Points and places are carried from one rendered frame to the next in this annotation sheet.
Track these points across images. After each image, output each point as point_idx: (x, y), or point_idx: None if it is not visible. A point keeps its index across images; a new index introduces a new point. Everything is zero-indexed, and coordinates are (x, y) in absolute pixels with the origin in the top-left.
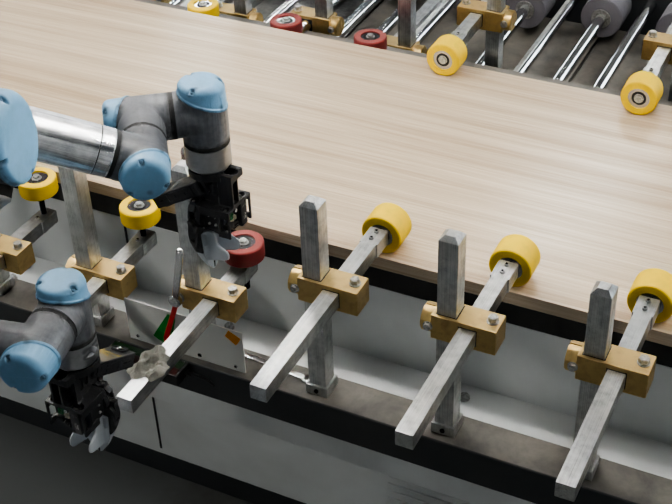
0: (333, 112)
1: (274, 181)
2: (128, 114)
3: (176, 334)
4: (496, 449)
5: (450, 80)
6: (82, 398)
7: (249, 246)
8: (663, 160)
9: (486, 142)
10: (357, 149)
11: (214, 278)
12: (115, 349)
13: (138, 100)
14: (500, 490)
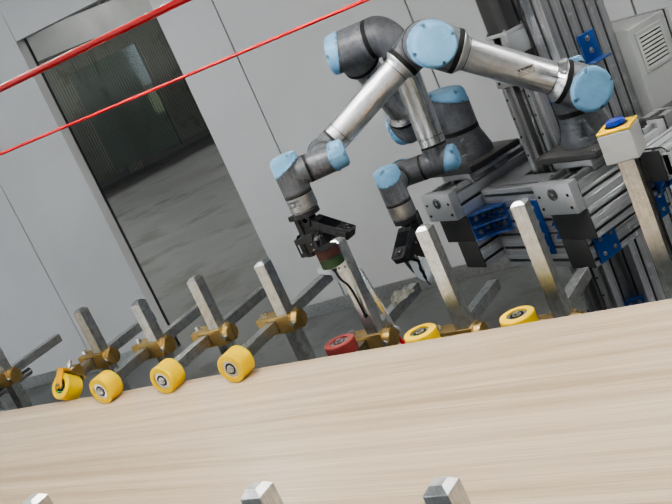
0: (247, 460)
1: (313, 386)
2: (324, 143)
3: (388, 311)
4: None
5: None
6: None
7: (334, 341)
8: (9, 503)
9: (128, 475)
10: (238, 433)
11: (365, 336)
12: (398, 248)
13: (319, 146)
14: None
